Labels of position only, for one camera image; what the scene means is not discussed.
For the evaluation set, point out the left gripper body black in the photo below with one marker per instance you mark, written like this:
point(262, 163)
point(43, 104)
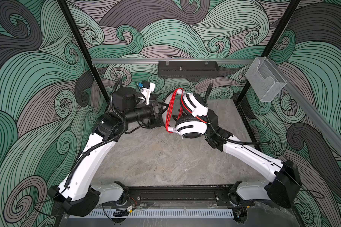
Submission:
point(153, 113)

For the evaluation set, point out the white black headphones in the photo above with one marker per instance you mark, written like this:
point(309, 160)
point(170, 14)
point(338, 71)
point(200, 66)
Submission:
point(191, 121)

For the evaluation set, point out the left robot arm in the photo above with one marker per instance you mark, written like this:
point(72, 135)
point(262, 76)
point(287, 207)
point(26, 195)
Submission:
point(76, 194)

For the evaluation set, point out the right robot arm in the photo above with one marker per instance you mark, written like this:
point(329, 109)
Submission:
point(281, 182)

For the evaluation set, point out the black perforated metal tray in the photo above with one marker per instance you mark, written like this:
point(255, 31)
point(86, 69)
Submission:
point(188, 70)

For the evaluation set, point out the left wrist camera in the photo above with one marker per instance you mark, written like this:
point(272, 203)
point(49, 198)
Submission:
point(146, 88)

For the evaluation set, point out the aluminium rail back wall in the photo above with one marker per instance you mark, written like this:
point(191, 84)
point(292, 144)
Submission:
point(167, 60)

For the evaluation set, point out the aluminium rail wall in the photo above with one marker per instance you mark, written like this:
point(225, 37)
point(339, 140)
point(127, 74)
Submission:
point(320, 100)
point(167, 60)

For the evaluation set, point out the clear plastic wall bin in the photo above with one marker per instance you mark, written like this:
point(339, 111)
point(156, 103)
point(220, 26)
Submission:
point(266, 79)

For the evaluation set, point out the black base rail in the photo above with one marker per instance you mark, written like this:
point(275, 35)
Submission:
point(222, 194)

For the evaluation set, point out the black frame post left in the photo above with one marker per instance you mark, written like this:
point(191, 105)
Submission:
point(75, 31)

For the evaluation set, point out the black frame post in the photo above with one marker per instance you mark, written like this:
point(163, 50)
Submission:
point(75, 31)
point(274, 38)

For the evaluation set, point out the white slotted cable duct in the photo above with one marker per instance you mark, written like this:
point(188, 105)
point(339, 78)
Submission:
point(165, 213)

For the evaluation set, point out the aluminium rail right wall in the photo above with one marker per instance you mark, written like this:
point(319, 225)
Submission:
point(320, 100)

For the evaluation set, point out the black frame post right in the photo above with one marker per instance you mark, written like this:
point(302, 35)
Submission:
point(274, 38)

